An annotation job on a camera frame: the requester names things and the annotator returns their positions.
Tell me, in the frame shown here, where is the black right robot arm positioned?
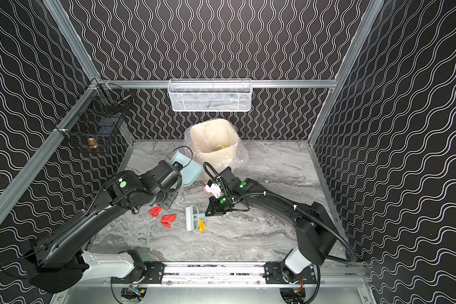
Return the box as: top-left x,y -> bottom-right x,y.
205,177 -> 339,274

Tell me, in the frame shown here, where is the pale green dustpan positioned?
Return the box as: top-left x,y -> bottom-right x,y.
169,151 -> 203,186

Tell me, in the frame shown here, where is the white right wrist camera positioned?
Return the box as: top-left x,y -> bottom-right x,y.
204,180 -> 222,198

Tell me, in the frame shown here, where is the pale green hand brush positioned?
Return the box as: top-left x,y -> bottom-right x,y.
185,206 -> 206,231

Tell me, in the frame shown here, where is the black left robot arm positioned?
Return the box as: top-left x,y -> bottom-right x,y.
25,160 -> 183,294

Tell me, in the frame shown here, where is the brass object in basket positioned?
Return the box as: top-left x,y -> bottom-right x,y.
87,138 -> 99,149

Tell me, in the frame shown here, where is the white wire wall basket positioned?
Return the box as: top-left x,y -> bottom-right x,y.
167,79 -> 253,112

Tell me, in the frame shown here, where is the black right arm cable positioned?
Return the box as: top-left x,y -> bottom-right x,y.
203,161 -> 357,263

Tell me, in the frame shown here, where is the black wire side basket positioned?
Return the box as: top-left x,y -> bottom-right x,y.
62,83 -> 134,154

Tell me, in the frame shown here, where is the cream plastic waste bin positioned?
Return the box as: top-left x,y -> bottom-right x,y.
189,118 -> 239,179

